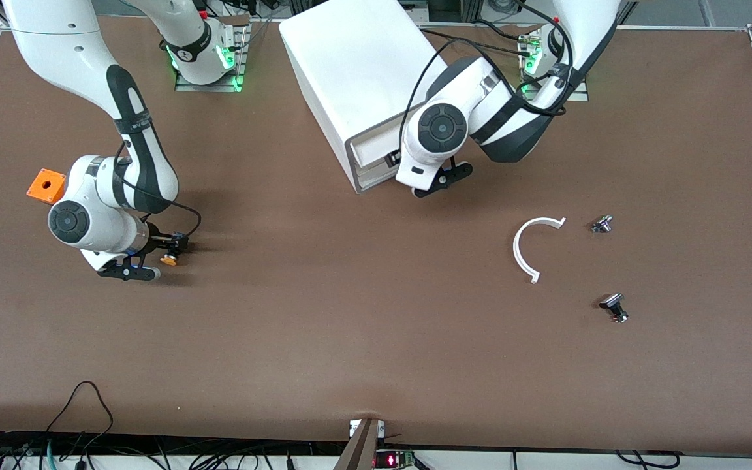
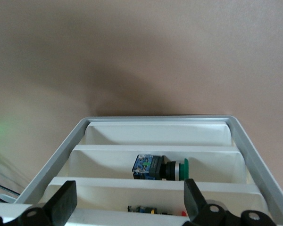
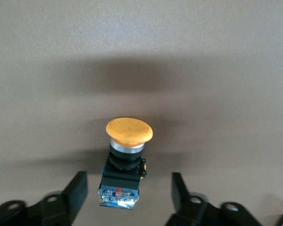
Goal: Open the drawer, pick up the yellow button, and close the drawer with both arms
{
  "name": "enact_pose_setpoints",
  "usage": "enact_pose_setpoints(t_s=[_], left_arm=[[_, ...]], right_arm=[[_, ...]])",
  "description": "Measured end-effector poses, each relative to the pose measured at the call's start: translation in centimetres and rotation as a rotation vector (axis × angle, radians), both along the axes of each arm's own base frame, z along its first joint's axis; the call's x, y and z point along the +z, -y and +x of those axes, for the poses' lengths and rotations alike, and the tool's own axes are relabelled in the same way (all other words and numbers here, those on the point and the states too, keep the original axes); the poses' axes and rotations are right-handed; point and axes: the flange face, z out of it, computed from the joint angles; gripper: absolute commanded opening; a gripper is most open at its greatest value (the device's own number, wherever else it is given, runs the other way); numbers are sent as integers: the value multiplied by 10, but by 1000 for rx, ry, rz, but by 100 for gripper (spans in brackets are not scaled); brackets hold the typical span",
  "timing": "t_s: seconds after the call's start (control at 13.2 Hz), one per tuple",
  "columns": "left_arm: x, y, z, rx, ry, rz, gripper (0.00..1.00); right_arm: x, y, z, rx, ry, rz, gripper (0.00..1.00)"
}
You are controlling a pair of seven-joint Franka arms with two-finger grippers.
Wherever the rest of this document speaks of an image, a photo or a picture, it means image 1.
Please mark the small silver metal button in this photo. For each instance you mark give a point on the small silver metal button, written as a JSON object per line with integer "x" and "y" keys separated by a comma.
{"x": 602, "y": 225}

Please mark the white curved plastic arc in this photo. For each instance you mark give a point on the white curved plastic arc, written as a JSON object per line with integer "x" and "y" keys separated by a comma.
{"x": 516, "y": 249}

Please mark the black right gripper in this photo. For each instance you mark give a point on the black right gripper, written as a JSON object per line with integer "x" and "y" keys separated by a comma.
{"x": 157, "y": 241}

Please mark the green board with red display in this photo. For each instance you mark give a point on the green board with red display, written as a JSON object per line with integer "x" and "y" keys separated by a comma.
{"x": 390, "y": 461}

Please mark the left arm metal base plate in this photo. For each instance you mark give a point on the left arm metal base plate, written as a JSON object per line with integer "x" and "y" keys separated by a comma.
{"x": 578, "y": 96}

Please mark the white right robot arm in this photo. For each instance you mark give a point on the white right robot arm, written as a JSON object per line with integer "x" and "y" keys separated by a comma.
{"x": 62, "y": 52}

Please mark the orange push button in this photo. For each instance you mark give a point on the orange push button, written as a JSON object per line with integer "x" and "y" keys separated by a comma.
{"x": 168, "y": 261}

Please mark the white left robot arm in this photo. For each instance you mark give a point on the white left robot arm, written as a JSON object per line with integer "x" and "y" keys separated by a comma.
{"x": 585, "y": 26}

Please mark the white drawer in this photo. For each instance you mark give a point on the white drawer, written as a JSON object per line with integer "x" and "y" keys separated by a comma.
{"x": 376, "y": 147}

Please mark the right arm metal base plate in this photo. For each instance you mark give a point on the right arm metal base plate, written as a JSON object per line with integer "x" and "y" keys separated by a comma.
{"x": 209, "y": 87}

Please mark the white drawer cabinet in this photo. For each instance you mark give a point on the white drawer cabinet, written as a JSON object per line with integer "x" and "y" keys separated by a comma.
{"x": 337, "y": 65}

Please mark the black square push switch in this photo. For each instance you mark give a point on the black square push switch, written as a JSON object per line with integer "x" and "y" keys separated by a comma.
{"x": 611, "y": 301}

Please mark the orange box with hole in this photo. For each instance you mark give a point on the orange box with hole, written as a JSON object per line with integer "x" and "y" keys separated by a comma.
{"x": 40, "y": 189}

